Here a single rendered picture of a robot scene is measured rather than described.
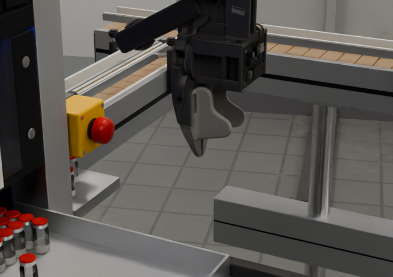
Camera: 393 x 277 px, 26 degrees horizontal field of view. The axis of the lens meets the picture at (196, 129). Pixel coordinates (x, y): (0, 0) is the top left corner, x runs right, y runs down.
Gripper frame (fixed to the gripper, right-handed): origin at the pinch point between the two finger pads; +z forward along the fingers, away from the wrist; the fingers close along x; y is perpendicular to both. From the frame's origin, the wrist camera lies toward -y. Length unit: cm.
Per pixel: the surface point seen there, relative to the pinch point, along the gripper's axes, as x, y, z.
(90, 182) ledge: 22.2, -29.2, 21.0
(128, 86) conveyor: 52, -39, 16
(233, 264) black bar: 6.2, 2.6, 18.8
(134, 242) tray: 5.5, -11.5, 18.8
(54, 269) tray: -2.4, -19.1, 20.7
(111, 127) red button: 18.2, -22.4, 8.8
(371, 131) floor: 273, -43, 109
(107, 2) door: 252, -167, 59
